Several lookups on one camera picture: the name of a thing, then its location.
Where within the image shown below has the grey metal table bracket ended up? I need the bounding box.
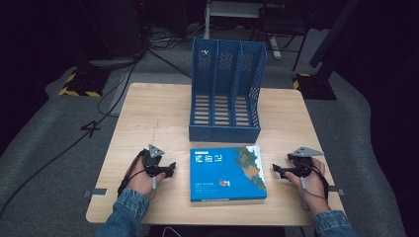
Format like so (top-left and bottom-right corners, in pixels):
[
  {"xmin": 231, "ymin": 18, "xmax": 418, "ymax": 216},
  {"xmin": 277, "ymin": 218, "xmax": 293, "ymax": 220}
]
[
  {"xmin": 83, "ymin": 188, "xmax": 109, "ymax": 198},
  {"xmin": 328, "ymin": 185, "xmax": 346, "ymax": 198}
]

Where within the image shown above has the black chair frame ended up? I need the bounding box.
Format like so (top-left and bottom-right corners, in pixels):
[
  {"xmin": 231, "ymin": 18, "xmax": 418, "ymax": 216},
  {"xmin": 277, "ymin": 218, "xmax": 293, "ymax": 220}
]
[{"xmin": 249, "ymin": 3, "xmax": 312, "ymax": 72}]

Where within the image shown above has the person's left hand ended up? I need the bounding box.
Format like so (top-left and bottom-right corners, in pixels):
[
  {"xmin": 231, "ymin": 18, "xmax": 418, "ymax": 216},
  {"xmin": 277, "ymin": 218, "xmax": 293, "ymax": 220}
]
[{"xmin": 126, "ymin": 153, "xmax": 166, "ymax": 198}]

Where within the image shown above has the long black floor cable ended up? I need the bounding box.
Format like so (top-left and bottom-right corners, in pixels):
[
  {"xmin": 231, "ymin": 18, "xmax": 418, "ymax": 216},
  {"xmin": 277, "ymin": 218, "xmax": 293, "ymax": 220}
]
[{"xmin": 0, "ymin": 48, "xmax": 146, "ymax": 211}]

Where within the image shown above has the dark slanted stand post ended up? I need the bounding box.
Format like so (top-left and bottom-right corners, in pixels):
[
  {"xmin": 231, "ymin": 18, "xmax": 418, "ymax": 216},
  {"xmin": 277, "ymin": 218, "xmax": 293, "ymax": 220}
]
[{"xmin": 308, "ymin": 0, "xmax": 361, "ymax": 69}]

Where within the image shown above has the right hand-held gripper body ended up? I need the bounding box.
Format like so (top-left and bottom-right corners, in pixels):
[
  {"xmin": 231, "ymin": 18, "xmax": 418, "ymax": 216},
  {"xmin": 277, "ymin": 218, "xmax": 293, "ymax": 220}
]
[{"xmin": 287, "ymin": 145, "xmax": 326, "ymax": 179}]

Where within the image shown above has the black equipment cabinet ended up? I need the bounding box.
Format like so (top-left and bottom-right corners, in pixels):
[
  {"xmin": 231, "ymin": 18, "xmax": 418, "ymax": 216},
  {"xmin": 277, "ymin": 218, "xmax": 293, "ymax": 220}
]
[{"xmin": 78, "ymin": 0, "xmax": 150, "ymax": 68}]

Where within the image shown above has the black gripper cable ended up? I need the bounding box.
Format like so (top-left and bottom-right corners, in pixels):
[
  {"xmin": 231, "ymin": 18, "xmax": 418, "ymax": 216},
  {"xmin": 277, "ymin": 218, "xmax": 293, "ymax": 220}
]
[
  {"xmin": 298, "ymin": 161, "xmax": 331, "ymax": 211},
  {"xmin": 117, "ymin": 148, "xmax": 146, "ymax": 198}
]

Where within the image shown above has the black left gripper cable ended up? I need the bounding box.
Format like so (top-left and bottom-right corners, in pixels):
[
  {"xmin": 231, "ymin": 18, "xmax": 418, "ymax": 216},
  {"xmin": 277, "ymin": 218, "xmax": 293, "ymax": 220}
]
[{"xmin": 117, "ymin": 148, "xmax": 146, "ymax": 198}]

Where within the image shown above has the person's right hand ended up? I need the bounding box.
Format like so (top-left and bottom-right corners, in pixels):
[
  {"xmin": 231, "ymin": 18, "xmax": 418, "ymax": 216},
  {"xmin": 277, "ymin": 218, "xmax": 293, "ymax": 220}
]
[{"xmin": 284, "ymin": 157, "xmax": 331, "ymax": 216}]

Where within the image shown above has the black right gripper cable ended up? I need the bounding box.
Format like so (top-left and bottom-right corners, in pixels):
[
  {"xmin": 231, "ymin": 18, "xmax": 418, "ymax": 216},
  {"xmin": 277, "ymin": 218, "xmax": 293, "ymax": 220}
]
[{"xmin": 298, "ymin": 161, "xmax": 331, "ymax": 211}]

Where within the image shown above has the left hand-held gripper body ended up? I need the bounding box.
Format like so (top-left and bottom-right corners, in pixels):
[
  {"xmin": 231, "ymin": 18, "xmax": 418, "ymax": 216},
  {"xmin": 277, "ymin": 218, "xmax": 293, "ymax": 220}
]
[{"xmin": 141, "ymin": 143, "xmax": 166, "ymax": 178}]

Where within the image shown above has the blue plastic file rack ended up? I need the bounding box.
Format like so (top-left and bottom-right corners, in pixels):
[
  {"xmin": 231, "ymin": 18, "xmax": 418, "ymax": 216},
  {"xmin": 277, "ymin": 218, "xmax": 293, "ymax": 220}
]
[{"xmin": 188, "ymin": 37, "xmax": 268, "ymax": 144}]

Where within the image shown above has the thin white cable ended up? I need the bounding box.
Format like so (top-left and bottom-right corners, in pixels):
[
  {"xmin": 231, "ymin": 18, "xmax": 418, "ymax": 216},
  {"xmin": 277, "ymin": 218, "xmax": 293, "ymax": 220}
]
[{"xmin": 160, "ymin": 225, "xmax": 183, "ymax": 237}]

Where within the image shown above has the blue book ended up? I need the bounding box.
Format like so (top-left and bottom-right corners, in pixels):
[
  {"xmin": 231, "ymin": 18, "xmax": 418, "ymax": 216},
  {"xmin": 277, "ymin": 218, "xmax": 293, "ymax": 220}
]
[{"xmin": 189, "ymin": 144, "xmax": 269, "ymax": 204}]

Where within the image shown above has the white metal desk frame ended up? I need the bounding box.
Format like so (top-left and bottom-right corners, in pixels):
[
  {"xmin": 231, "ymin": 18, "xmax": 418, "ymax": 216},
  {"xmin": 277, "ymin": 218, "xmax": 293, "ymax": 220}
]
[{"xmin": 203, "ymin": 0, "xmax": 285, "ymax": 61}]

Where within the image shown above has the black yellow striped stand base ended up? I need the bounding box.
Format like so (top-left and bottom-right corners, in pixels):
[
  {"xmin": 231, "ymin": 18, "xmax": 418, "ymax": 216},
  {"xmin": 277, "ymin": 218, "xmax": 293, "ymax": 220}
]
[
  {"xmin": 58, "ymin": 69, "xmax": 104, "ymax": 99},
  {"xmin": 292, "ymin": 72, "xmax": 338, "ymax": 101}
]

